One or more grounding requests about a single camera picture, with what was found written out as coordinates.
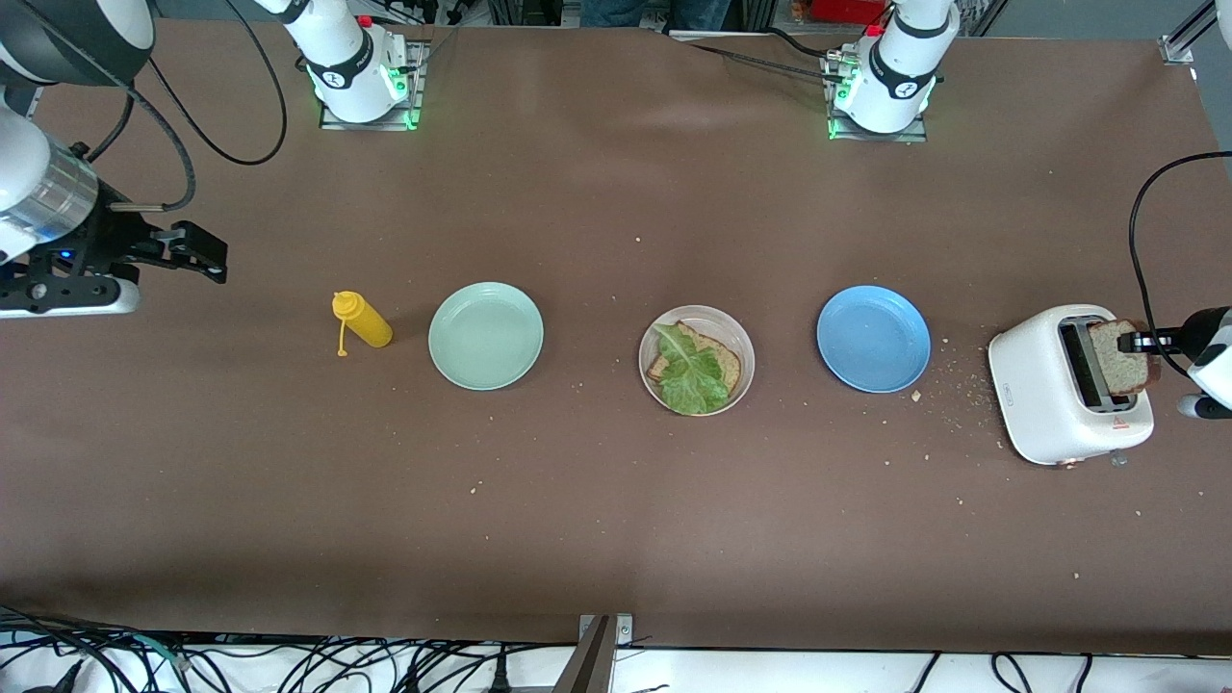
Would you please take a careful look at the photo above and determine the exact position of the brown bread slice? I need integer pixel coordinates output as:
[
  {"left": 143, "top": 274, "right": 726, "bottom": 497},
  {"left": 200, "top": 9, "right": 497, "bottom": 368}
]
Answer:
[
  {"left": 1088, "top": 319, "right": 1164, "bottom": 397},
  {"left": 646, "top": 321, "right": 743, "bottom": 396}
]

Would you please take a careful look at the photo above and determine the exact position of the yellow squeeze bottle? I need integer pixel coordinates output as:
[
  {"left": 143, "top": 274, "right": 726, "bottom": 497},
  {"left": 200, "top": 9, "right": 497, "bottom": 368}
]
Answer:
[{"left": 332, "top": 291, "right": 394, "bottom": 358}]

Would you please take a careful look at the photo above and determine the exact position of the green lettuce leaf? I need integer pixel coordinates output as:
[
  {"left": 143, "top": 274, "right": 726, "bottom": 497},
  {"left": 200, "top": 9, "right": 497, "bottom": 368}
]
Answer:
[{"left": 653, "top": 322, "right": 731, "bottom": 417}]

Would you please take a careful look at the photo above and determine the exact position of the blue plate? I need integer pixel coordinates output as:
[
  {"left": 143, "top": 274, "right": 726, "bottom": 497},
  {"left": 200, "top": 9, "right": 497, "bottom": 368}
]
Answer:
[{"left": 816, "top": 285, "right": 933, "bottom": 395}]

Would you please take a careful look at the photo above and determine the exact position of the mint green plate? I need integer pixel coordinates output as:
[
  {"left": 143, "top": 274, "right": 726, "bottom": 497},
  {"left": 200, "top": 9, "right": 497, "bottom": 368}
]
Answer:
[{"left": 428, "top": 281, "right": 545, "bottom": 392}]

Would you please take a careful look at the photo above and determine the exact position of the beige plate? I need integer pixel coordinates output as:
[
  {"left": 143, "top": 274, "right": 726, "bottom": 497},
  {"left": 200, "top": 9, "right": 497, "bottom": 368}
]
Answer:
[{"left": 639, "top": 305, "right": 757, "bottom": 417}]

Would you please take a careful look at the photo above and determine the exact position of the white toaster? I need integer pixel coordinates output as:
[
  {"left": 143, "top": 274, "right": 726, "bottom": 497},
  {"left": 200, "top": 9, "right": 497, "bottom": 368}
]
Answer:
[{"left": 988, "top": 304, "right": 1156, "bottom": 469}]

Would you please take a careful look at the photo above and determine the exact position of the red box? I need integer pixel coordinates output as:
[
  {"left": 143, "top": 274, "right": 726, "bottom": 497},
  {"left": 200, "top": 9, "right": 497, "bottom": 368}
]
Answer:
[{"left": 813, "top": 0, "right": 886, "bottom": 25}]

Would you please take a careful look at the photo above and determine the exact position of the person in blue jeans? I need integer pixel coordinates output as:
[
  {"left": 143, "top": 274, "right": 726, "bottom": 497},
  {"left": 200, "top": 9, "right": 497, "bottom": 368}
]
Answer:
[{"left": 577, "top": 0, "right": 732, "bottom": 30}]

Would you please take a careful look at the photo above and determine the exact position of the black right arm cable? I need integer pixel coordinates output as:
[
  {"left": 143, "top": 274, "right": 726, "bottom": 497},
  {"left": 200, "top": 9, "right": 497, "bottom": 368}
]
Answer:
[{"left": 0, "top": 0, "right": 290, "bottom": 215}]

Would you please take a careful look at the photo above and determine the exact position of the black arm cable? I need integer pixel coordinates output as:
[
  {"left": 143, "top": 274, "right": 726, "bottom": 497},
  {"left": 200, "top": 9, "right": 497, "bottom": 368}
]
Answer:
[
  {"left": 0, "top": 0, "right": 290, "bottom": 215},
  {"left": 1128, "top": 151, "right": 1232, "bottom": 378}
]

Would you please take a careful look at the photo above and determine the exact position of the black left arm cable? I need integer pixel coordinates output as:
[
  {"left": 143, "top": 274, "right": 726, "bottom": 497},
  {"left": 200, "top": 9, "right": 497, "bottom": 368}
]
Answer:
[{"left": 1128, "top": 151, "right": 1232, "bottom": 378}]

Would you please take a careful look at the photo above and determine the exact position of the aluminium frame rail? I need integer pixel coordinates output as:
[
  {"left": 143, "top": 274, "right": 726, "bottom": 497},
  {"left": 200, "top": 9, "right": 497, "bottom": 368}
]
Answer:
[{"left": 1160, "top": 0, "right": 1221, "bottom": 66}]

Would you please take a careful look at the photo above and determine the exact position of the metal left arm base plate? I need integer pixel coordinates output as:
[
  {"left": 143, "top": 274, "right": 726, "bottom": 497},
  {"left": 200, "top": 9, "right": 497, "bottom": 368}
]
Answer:
[{"left": 823, "top": 53, "right": 930, "bottom": 143}]

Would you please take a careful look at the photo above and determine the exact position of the black cable on table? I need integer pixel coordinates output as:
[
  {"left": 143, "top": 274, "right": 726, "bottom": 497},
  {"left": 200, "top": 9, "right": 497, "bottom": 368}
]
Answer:
[{"left": 674, "top": 27, "right": 843, "bottom": 83}]

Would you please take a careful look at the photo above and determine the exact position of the black cable tangle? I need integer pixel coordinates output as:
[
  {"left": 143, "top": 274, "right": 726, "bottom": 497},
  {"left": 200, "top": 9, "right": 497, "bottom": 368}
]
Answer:
[{"left": 0, "top": 604, "right": 578, "bottom": 693}]

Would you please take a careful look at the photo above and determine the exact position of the aluminium profile bracket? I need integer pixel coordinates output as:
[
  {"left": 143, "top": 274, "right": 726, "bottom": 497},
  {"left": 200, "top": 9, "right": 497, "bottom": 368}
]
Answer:
[{"left": 553, "top": 613, "right": 636, "bottom": 693}]

